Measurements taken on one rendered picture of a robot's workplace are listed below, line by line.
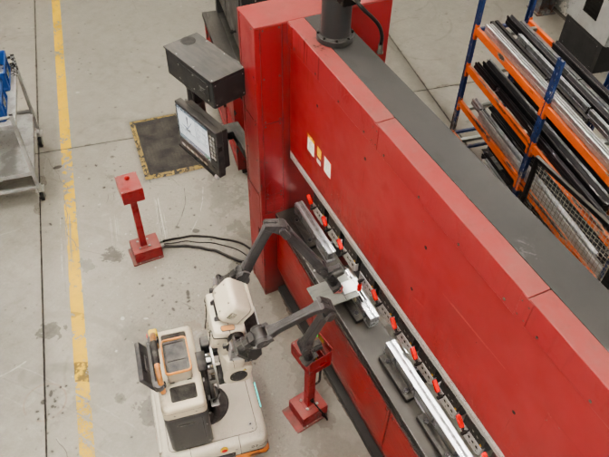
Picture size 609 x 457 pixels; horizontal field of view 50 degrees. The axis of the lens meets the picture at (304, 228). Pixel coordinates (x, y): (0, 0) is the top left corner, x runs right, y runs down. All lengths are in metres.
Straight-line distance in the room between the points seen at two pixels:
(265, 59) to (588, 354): 2.29
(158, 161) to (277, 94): 2.63
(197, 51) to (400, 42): 4.28
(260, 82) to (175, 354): 1.60
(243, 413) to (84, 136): 3.52
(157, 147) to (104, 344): 2.20
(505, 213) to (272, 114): 1.77
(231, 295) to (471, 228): 1.40
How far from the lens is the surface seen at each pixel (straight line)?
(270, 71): 3.76
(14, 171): 6.07
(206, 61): 4.00
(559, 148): 5.01
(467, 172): 2.77
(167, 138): 6.55
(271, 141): 4.06
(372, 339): 3.88
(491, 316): 2.66
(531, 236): 2.59
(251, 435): 4.23
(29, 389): 5.02
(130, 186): 4.93
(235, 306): 3.38
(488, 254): 2.49
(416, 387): 3.64
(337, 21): 3.38
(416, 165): 2.76
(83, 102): 7.24
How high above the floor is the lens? 4.10
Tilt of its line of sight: 47 degrees down
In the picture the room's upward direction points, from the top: 1 degrees clockwise
